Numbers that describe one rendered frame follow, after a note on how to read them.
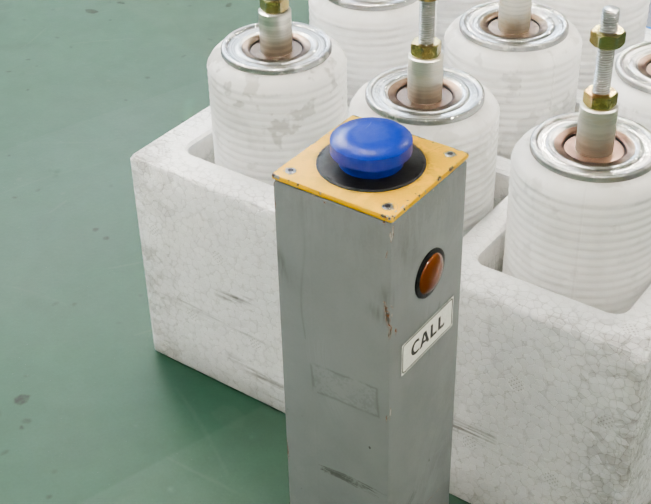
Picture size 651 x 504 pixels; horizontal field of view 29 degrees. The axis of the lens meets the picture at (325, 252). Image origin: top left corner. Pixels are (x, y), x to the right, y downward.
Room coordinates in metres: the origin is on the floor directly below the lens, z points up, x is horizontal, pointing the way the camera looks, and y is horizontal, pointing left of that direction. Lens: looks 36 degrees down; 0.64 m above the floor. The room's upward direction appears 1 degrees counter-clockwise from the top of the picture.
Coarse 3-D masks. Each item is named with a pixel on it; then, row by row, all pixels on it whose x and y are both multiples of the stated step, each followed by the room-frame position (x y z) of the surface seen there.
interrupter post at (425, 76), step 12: (408, 60) 0.70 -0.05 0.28; (420, 60) 0.69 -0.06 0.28; (432, 60) 0.69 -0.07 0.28; (408, 72) 0.70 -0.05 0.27; (420, 72) 0.69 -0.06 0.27; (432, 72) 0.69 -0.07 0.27; (408, 84) 0.70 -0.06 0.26; (420, 84) 0.69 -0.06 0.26; (432, 84) 0.69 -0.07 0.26; (408, 96) 0.70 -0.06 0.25; (420, 96) 0.69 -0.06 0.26; (432, 96) 0.69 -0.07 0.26
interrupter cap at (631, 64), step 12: (636, 48) 0.76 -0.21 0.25; (648, 48) 0.76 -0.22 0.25; (624, 60) 0.74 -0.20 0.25; (636, 60) 0.74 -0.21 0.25; (648, 60) 0.74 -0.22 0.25; (624, 72) 0.72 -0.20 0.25; (636, 72) 0.72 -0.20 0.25; (648, 72) 0.73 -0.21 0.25; (636, 84) 0.71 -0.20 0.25; (648, 84) 0.71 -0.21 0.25
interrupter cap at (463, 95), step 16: (384, 80) 0.72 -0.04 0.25; (400, 80) 0.72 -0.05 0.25; (448, 80) 0.72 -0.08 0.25; (464, 80) 0.72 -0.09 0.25; (368, 96) 0.70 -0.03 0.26; (384, 96) 0.70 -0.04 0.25; (400, 96) 0.70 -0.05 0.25; (448, 96) 0.70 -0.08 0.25; (464, 96) 0.70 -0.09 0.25; (480, 96) 0.69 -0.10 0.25; (384, 112) 0.68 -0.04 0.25; (400, 112) 0.68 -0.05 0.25; (416, 112) 0.68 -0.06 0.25; (432, 112) 0.68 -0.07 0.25; (448, 112) 0.68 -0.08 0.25; (464, 112) 0.67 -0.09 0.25
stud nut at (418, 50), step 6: (414, 42) 0.70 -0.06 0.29; (438, 42) 0.70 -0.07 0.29; (414, 48) 0.70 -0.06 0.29; (420, 48) 0.70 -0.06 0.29; (426, 48) 0.69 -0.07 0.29; (432, 48) 0.70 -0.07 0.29; (438, 48) 0.70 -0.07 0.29; (414, 54) 0.70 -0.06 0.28; (420, 54) 0.70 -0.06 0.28; (426, 54) 0.70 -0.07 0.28; (432, 54) 0.70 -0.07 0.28; (438, 54) 0.70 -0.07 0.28
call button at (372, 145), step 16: (336, 128) 0.53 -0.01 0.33; (352, 128) 0.53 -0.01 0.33; (368, 128) 0.53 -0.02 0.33; (384, 128) 0.53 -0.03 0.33; (400, 128) 0.53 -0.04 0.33; (336, 144) 0.51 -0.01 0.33; (352, 144) 0.51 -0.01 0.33; (368, 144) 0.51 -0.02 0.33; (384, 144) 0.51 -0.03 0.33; (400, 144) 0.51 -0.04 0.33; (336, 160) 0.51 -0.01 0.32; (352, 160) 0.50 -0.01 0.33; (368, 160) 0.50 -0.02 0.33; (384, 160) 0.50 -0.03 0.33; (400, 160) 0.51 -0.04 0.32; (368, 176) 0.51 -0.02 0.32; (384, 176) 0.51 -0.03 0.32
